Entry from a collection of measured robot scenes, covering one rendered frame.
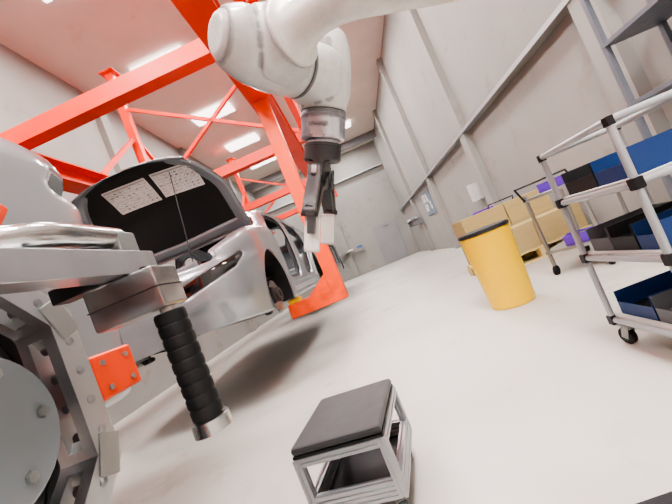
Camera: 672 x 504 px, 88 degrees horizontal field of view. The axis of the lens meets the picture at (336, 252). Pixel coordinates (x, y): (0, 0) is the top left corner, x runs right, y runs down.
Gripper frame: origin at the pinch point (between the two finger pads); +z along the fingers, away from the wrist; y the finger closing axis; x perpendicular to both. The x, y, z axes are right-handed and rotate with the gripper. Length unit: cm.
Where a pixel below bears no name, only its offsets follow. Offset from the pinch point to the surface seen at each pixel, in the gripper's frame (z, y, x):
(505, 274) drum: 45, -232, 103
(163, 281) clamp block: 1.2, 36.5, -9.6
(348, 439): 70, -35, 3
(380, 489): 84, -33, 15
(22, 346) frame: 13.1, 33.3, -34.8
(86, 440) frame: 25.2, 34.1, -24.3
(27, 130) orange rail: -71, -224, -355
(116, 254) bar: -1.9, 38.1, -14.1
